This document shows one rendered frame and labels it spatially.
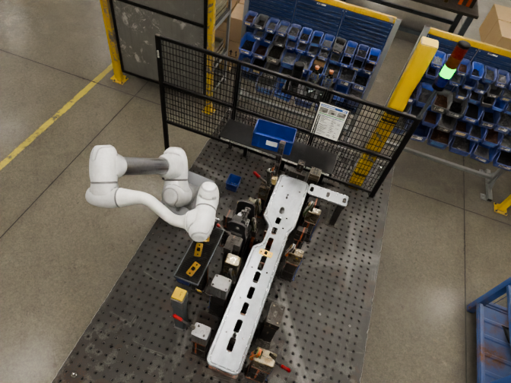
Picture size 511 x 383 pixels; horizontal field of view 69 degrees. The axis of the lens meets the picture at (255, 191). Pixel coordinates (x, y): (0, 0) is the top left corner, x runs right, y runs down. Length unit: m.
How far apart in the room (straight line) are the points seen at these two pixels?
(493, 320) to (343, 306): 1.59
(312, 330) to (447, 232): 2.25
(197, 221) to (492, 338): 2.76
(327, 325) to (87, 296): 1.90
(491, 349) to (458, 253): 0.99
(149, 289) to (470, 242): 3.20
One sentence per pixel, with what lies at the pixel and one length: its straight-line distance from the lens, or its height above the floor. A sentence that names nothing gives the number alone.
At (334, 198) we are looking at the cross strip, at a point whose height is 1.00.
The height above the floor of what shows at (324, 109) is 1.39.
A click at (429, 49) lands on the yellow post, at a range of 2.48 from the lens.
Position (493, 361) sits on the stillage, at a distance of 3.72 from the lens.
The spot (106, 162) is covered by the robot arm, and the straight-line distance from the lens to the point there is 2.04.
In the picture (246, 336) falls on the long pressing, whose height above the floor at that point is 1.00.
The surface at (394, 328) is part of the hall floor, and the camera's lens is 3.56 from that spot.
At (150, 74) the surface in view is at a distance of 4.82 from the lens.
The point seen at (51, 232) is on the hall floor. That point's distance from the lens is 3.77.
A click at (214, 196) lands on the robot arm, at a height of 1.59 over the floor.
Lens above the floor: 3.03
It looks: 51 degrees down
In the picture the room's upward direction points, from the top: 12 degrees clockwise
